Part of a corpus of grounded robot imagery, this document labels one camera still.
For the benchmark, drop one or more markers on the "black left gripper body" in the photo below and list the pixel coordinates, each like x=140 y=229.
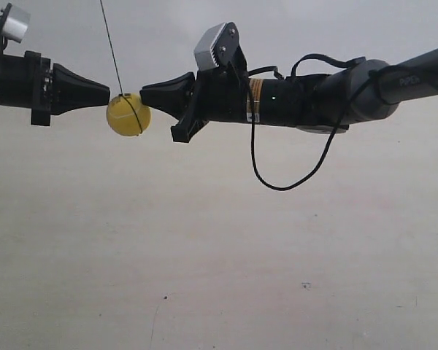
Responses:
x=26 y=82

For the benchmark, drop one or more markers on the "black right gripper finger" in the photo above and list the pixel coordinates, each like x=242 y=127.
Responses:
x=171 y=96

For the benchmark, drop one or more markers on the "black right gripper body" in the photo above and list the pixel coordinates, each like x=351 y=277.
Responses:
x=219 y=98

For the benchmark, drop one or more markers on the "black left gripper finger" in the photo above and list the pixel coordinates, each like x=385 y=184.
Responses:
x=70 y=91

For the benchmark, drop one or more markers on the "yellow tennis ball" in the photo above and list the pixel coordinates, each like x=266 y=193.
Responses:
x=127 y=115

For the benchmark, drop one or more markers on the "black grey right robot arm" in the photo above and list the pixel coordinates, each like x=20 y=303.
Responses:
x=363 y=90

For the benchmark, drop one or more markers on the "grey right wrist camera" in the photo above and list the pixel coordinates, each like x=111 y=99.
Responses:
x=204 y=51

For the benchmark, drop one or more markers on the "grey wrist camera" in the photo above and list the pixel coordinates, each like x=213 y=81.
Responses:
x=204 y=51
x=16 y=23

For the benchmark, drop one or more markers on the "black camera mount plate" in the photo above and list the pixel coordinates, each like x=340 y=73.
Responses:
x=227 y=50

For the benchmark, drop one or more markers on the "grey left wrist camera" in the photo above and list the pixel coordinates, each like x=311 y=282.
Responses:
x=16 y=23

